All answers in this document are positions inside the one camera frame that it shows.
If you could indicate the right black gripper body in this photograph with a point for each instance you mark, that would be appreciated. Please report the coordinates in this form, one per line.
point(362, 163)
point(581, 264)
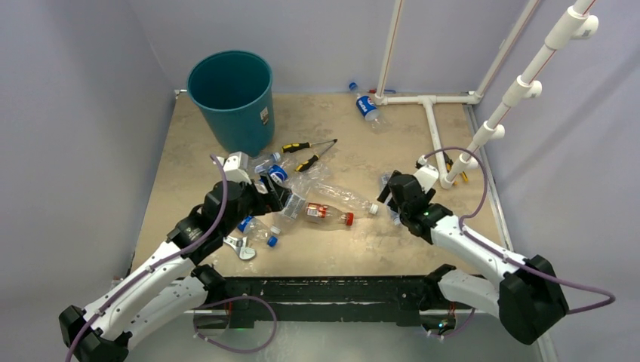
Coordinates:
point(395, 207)

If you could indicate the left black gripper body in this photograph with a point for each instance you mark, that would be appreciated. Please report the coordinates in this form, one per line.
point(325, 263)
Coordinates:
point(253, 203)

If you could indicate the long clear bottle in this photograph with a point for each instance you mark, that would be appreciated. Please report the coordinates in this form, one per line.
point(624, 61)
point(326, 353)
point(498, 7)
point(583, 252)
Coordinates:
point(345, 197)

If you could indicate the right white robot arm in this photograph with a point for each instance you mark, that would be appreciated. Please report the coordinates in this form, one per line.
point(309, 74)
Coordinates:
point(518, 291)

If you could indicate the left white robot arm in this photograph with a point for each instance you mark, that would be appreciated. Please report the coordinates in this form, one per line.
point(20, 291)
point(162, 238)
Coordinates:
point(173, 279)

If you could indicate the clear bottle by bin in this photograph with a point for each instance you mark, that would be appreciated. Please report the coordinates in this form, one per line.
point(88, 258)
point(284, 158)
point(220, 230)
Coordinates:
point(262, 163)

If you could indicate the teal plastic bin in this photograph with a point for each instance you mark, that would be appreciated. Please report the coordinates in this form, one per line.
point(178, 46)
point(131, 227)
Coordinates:
point(233, 91)

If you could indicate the near Pepsi bottle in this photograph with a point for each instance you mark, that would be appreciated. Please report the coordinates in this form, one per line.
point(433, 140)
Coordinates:
point(254, 228)

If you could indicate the pepsi bottle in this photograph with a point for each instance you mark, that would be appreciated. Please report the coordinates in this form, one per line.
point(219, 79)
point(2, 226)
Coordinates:
point(278, 174)
point(368, 110)
point(254, 228)

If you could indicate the centre Pepsi bottle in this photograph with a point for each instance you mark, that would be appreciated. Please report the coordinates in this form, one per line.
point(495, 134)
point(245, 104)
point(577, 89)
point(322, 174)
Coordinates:
point(278, 174)

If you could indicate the white label crushed bottle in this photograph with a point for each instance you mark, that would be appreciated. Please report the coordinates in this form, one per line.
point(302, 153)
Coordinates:
point(293, 206)

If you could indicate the loose blue bottle cap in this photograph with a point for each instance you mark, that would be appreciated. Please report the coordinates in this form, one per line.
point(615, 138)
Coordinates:
point(272, 241)

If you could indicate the red label bottle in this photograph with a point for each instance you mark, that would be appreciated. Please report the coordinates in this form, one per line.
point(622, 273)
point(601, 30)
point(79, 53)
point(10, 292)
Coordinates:
point(324, 214)

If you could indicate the silver adjustable wrench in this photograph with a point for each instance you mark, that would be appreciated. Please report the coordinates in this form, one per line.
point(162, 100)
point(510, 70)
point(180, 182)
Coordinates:
point(241, 248)

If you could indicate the yellow black pliers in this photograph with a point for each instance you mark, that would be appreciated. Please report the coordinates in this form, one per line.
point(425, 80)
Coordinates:
point(312, 151)

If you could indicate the far Pepsi bottle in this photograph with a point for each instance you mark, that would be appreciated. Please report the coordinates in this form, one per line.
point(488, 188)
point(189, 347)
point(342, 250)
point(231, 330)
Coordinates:
point(368, 110)

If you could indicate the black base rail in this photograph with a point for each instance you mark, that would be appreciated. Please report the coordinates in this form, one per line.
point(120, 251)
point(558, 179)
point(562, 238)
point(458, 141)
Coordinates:
point(406, 301)

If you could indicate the white PVC pipe frame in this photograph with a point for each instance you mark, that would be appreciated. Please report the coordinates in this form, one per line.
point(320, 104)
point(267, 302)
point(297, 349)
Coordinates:
point(576, 23)

